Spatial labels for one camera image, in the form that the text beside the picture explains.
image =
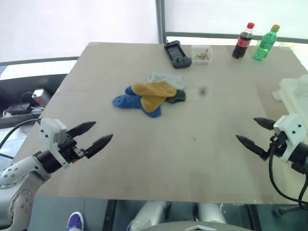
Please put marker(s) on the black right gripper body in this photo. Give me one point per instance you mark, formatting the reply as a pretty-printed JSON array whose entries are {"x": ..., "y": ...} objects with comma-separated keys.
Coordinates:
[{"x": 279, "y": 145}]

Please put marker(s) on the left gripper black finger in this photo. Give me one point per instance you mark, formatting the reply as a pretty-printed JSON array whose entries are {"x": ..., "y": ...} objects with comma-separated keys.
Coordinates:
[
  {"x": 99, "y": 144},
  {"x": 81, "y": 128}
]

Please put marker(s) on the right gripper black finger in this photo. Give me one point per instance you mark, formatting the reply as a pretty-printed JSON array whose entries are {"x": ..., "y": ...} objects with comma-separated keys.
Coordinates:
[
  {"x": 251, "y": 145},
  {"x": 264, "y": 123}
]

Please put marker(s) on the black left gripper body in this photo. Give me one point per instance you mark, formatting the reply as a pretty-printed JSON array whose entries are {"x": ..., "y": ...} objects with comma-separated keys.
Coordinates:
[{"x": 69, "y": 148}]

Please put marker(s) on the mustard yellow sock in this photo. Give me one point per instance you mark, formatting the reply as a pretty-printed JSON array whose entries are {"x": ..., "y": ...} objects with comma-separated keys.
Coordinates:
[
  {"x": 154, "y": 89},
  {"x": 151, "y": 104}
]

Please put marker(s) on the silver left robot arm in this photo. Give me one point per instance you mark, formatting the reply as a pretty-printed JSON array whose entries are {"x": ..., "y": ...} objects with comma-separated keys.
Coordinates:
[{"x": 14, "y": 173}]

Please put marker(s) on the white plastic container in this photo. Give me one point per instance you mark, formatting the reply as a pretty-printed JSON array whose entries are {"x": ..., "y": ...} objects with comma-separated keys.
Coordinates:
[{"x": 294, "y": 96}]

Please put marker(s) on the small clear plastic box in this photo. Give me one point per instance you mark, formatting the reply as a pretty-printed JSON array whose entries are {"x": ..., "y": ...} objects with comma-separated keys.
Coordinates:
[{"x": 202, "y": 61}]

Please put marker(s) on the black device with red label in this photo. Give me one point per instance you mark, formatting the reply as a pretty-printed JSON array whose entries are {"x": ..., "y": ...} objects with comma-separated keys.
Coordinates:
[{"x": 41, "y": 97}]

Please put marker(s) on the blue shoe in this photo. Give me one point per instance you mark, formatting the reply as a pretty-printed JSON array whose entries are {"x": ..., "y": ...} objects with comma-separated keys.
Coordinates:
[{"x": 75, "y": 221}]

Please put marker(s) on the green bottle with yellow cap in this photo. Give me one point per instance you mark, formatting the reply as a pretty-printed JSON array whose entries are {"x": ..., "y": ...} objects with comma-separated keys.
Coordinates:
[{"x": 264, "y": 45}]

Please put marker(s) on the silver robot leg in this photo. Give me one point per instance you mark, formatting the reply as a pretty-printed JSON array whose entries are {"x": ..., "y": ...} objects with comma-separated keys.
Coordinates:
[
  {"x": 149, "y": 214},
  {"x": 211, "y": 213}
]

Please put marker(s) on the black side desk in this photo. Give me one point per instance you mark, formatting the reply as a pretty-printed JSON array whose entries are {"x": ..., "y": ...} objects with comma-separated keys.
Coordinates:
[{"x": 14, "y": 86}]

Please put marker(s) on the cola bottle with red cap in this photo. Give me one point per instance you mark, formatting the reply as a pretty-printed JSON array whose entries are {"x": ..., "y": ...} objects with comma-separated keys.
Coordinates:
[{"x": 241, "y": 43}]

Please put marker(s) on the dark green sock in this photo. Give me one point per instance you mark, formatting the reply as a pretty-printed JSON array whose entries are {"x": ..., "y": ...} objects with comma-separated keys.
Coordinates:
[{"x": 176, "y": 96}]

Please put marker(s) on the colourful small pieces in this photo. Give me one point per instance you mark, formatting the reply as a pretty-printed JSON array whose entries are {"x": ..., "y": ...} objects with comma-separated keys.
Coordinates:
[{"x": 202, "y": 55}]

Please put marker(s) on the light blue sock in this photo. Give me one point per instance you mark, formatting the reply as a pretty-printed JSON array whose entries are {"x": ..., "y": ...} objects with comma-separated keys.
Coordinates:
[{"x": 168, "y": 79}]

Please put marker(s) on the grey robot torso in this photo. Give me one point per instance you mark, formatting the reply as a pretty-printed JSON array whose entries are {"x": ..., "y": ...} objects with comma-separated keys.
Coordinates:
[{"x": 192, "y": 227}]

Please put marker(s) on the black handheld controller device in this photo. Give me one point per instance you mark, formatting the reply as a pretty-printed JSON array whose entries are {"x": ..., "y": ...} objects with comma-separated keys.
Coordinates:
[{"x": 176, "y": 54}]

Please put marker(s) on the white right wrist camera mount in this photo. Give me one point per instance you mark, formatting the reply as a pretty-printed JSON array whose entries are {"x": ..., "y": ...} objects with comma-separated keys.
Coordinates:
[{"x": 292, "y": 130}]

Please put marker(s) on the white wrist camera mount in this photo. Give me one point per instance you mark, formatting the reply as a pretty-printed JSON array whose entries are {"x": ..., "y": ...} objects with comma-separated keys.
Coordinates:
[
  {"x": 292, "y": 130},
  {"x": 50, "y": 130}
]

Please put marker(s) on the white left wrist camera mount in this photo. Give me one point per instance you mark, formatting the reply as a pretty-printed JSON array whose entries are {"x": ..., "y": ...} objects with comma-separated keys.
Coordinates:
[{"x": 50, "y": 130}]

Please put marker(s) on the grey window frame post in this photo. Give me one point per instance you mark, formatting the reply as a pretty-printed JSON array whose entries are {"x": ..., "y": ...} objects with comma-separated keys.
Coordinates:
[{"x": 160, "y": 21}]

